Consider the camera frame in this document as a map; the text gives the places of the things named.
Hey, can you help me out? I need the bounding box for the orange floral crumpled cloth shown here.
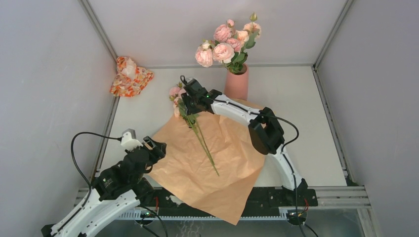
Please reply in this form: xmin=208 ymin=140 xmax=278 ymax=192
xmin=110 ymin=56 xmax=155 ymax=97

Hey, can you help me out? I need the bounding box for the orange kraft wrapping paper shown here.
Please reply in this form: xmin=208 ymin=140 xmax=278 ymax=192
xmin=149 ymin=99 xmax=265 ymax=225

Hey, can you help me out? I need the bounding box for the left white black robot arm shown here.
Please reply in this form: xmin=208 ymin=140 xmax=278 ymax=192
xmin=41 ymin=136 xmax=167 ymax=237

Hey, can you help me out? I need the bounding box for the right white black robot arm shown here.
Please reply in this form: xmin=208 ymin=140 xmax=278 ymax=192
xmin=180 ymin=75 xmax=308 ymax=205

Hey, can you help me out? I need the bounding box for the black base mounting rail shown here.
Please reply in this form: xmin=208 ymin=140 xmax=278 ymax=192
xmin=145 ymin=187 xmax=319 ymax=217

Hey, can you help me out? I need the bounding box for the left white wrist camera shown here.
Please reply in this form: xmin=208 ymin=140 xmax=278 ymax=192
xmin=121 ymin=129 xmax=143 ymax=153

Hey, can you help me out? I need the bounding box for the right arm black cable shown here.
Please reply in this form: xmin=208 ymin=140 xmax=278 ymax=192
xmin=179 ymin=75 xmax=310 ymax=237

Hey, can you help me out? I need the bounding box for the pink flower stem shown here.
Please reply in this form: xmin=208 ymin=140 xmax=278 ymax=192
xmin=226 ymin=12 xmax=261 ymax=75
xmin=169 ymin=82 xmax=219 ymax=176
xmin=173 ymin=96 xmax=218 ymax=172
xmin=195 ymin=24 xmax=240 ymax=70

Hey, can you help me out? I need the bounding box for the pink cylindrical vase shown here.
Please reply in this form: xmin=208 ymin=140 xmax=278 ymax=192
xmin=224 ymin=63 xmax=249 ymax=100

